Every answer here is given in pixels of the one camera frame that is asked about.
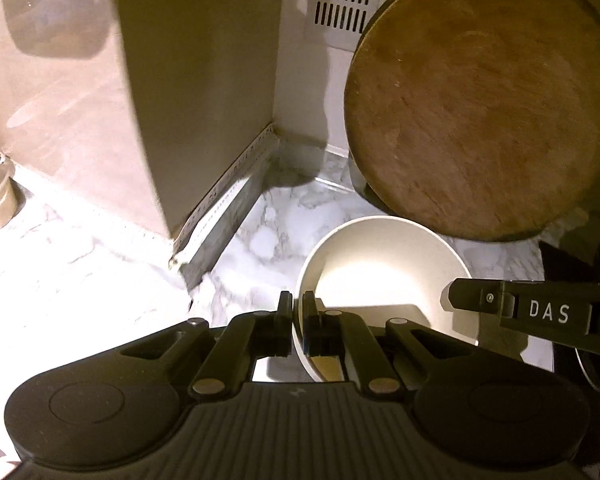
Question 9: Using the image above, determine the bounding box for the cream ceramic bowl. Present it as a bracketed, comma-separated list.
[290, 214, 481, 384]

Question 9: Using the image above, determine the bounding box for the round wooden cutting board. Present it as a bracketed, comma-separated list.
[343, 0, 600, 240]

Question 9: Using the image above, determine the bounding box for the beige stacked bowl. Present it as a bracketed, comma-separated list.
[0, 162, 18, 229]

